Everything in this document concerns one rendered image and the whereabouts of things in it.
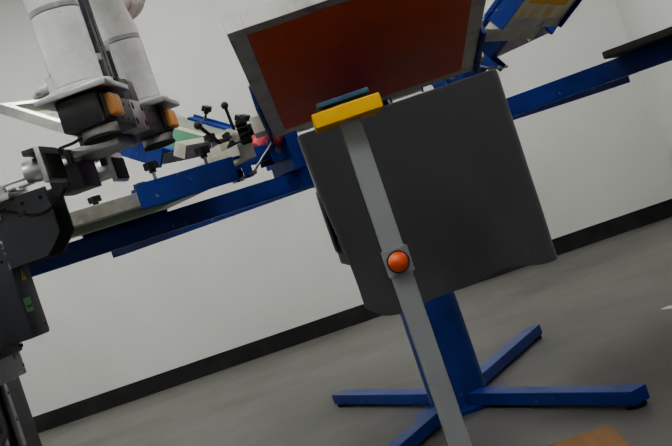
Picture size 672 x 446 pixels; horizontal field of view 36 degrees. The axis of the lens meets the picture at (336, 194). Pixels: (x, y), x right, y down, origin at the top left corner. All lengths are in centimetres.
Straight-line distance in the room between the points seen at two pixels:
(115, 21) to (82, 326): 479
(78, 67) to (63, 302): 517
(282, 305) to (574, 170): 211
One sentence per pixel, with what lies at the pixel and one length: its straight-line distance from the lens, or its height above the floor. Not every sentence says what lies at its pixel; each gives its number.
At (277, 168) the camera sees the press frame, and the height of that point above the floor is 96.
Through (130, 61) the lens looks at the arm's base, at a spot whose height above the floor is 124.
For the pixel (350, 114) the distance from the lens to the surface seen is 189.
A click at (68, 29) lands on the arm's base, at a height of 125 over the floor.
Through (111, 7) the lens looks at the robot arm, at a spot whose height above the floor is 137.
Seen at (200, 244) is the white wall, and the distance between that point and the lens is 690.
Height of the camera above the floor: 79
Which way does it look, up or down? 1 degrees up
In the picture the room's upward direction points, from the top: 19 degrees counter-clockwise
